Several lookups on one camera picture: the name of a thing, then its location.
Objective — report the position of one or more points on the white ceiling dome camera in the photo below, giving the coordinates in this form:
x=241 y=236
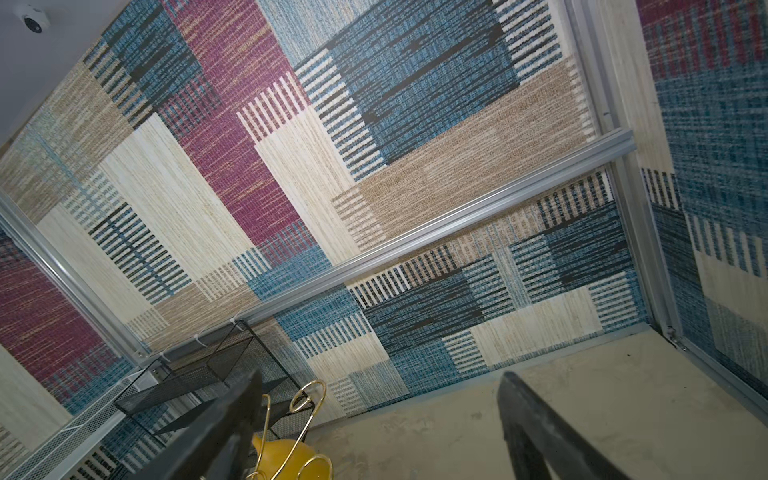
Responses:
x=33 y=18

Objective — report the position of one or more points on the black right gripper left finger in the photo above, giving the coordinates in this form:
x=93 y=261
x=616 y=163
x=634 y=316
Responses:
x=216 y=444

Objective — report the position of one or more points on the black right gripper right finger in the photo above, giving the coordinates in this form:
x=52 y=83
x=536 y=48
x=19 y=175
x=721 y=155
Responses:
x=540 y=442

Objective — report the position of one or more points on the yellow wine glass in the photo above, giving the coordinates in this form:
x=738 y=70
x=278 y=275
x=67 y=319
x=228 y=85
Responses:
x=289 y=459

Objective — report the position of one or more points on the gold wire wine glass rack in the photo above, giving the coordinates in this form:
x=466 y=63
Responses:
x=290 y=419

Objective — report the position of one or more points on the black mesh shelf rack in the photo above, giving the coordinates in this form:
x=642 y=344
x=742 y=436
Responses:
x=194 y=383

